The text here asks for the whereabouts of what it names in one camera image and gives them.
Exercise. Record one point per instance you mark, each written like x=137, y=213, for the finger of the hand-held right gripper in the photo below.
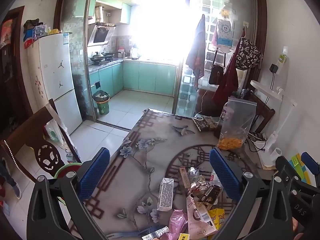
x=311, y=162
x=287, y=170

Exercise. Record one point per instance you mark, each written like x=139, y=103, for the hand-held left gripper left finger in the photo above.
x=96, y=170

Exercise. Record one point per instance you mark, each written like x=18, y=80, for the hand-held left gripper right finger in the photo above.
x=223, y=172

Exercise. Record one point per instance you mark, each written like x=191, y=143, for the red basin with green rim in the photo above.
x=67, y=167

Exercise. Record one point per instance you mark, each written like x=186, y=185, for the silver foil snack wrapper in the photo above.
x=193, y=173

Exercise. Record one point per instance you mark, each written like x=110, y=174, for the yellow drink carton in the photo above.
x=217, y=218

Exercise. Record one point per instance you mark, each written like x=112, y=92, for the pink printed pouch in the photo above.
x=197, y=217

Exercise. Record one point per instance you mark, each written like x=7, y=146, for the green trash can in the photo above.
x=101, y=103

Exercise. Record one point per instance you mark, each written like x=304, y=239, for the person's right hand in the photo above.
x=300, y=231

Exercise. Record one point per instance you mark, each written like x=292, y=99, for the black glossy wrapper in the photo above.
x=210, y=193

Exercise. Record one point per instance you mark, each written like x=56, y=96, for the white desk lamp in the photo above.
x=268, y=142

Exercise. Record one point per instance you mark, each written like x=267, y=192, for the tan paper wrapper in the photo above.
x=184, y=177

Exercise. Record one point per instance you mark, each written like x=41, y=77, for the clear zip bag orange snacks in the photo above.
x=237, y=127

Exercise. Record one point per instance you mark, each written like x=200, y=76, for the dark snack packet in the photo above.
x=205, y=123

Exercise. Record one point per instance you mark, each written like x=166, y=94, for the white plastic bag green print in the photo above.
x=53, y=132

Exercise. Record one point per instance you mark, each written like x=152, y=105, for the slatted wooden chair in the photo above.
x=262, y=112

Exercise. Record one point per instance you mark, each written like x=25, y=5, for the grey drink carton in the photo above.
x=165, y=195

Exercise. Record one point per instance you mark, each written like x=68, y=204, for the floral printed tablecloth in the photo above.
x=155, y=135

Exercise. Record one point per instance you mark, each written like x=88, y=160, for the pink plastic bag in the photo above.
x=178, y=223

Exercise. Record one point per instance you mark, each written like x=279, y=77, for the small yellow box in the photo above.
x=183, y=237

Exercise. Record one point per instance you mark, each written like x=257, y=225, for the carved dark wooden chair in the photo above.
x=25, y=130

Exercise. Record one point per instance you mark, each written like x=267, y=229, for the white black tube wrapper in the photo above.
x=156, y=233

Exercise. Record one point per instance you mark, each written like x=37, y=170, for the dark red garment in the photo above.
x=226, y=85

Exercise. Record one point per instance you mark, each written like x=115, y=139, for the black handbag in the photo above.
x=216, y=75

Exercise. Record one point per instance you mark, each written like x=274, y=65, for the black power adapter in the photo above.
x=274, y=69

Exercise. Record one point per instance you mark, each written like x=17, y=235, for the white refrigerator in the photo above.
x=55, y=75

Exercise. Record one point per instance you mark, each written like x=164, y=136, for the teal kitchen base cabinets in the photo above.
x=145, y=76

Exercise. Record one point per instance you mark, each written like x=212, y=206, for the black wok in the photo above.
x=96, y=58

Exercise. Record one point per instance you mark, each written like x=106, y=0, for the black frying pan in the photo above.
x=109, y=55

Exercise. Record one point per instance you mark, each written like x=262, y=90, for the blue red hanging cloth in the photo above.
x=197, y=55

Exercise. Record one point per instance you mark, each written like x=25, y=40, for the black white patterned bag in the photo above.
x=247, y=53

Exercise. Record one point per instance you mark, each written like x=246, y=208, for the blue white hanging organiser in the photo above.
x=224, y=36

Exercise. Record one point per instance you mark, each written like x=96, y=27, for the steel range hood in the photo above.
x=101, y=33

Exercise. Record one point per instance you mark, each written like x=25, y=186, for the red box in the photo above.
x=28, y=43

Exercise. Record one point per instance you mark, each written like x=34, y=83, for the blue storage boxes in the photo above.
x=36, y=33

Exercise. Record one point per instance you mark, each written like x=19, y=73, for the dark green cloth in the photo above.
x=31, y=25

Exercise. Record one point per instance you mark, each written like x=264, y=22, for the glass sliding door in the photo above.
x=215, y=10

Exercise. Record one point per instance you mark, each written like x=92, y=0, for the teal upper kitchen cabinets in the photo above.
x=110, y=6

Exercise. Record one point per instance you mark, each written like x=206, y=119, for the white wall plug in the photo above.
x=282, y=61

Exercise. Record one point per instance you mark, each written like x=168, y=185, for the silver exhaust duct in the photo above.
x=99, y=14

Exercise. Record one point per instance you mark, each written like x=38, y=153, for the red wall hanging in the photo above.
x=6, y=33

